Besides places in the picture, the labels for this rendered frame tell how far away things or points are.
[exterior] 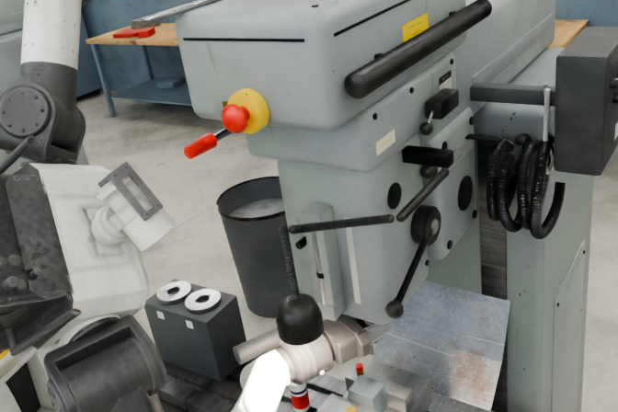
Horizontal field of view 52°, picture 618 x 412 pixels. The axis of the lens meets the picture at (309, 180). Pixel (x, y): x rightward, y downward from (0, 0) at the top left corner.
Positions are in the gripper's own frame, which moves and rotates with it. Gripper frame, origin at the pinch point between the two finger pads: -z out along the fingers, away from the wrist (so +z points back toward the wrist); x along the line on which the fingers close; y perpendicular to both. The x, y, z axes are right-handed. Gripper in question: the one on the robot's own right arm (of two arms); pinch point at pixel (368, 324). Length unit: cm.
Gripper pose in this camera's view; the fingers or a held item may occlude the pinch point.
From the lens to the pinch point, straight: 129.1
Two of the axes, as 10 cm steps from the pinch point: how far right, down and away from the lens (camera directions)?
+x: -5.1, -2.9, 8.1
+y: 1.2, 9.1, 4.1
